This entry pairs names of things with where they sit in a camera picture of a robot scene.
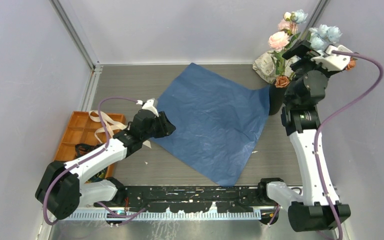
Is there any blue hydrangea flower stem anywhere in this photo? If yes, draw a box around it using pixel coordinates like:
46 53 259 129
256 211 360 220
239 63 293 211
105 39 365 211
309 24 343 52

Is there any pink rose flower stem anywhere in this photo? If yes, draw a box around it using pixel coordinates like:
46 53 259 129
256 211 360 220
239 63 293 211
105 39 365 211
267 11 301 77

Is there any single orange rose stem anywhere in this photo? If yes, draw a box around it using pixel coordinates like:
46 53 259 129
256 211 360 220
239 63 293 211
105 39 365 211
274 75 291 88

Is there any orange rose flower stem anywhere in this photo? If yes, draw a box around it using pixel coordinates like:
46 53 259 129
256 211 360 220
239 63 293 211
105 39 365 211
345 57 358 71

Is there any blue paper flower bouquet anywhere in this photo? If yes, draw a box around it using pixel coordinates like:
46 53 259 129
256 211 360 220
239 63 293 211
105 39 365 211
153 63 270 187

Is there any cream ribbon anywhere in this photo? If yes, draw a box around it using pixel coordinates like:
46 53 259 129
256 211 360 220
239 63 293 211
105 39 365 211
88 110 127 144

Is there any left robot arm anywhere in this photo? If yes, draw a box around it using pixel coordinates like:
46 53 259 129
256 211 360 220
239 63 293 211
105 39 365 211
35 109 176 220

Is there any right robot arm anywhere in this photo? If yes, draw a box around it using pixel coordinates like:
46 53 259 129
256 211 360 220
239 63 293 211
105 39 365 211
257 40 351 232

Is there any black vase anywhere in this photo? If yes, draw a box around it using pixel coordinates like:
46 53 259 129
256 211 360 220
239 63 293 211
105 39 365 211
268 83 287 116

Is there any small blue flower sprig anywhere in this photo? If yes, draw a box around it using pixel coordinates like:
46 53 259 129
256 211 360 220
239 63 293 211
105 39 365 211
290 9 308 24

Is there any patterned cream cloth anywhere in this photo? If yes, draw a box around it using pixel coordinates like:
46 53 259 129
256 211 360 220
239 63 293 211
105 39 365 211
252 50 298 84

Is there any rolled dark item front right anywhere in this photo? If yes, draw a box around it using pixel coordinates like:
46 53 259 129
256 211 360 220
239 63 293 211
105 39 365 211
86 167 108 184

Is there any rolled dark item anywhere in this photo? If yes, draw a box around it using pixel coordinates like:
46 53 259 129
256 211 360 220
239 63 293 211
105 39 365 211
86 167 108 184
74 143 96 159

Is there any orange wooden tray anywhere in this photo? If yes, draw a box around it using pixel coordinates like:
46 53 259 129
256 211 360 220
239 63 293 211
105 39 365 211
53 111 127 178

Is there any rolled dark item middle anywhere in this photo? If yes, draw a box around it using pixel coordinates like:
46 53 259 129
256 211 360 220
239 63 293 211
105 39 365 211
74 143 96 159

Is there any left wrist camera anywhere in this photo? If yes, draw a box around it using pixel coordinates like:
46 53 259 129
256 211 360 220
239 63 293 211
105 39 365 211
136 98 160 117

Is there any aluminium rail frame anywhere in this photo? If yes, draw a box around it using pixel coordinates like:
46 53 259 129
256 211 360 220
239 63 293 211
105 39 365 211
41 64 349 240

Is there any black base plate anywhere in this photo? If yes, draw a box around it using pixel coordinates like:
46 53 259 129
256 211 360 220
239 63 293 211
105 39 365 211
102 185 277 214

